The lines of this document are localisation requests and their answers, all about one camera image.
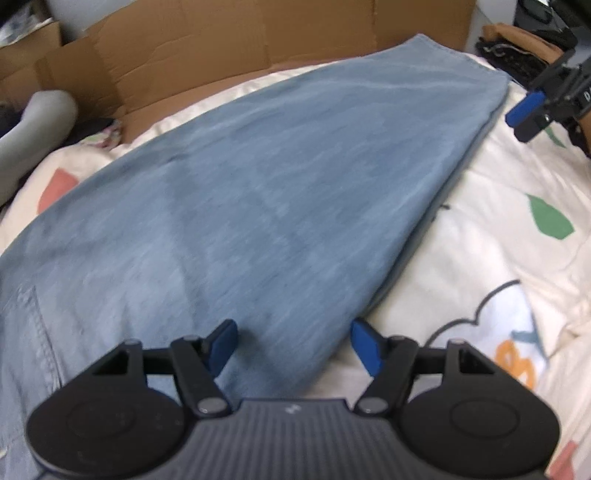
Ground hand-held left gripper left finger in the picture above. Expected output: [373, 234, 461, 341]
[90, 318, 239, 418]

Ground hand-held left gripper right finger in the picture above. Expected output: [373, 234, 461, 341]
[349, 318, 497, 416]

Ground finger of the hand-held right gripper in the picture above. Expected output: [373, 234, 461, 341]
[513, 110, 557, 144]
[505, 90, 547, 128]

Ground blue denim pants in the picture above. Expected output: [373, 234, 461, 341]
[0, 33, 511, 480]

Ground person's right forearm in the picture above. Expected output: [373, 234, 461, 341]
[567, 108, 591, 160]

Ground black patterned garment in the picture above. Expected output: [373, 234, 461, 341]
[475, 37, 555, 86]

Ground cream bear print bed sheet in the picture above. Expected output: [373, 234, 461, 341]
[0, 53, 591, 480]

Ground floral patterned cloth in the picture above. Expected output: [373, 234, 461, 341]
[76, 117, 124, 149]

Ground grey neck pillow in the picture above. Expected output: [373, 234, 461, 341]
[0, 90, 78, 208]

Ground brown cardboard sheet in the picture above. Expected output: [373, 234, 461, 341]
[0, 0, 476, 144]

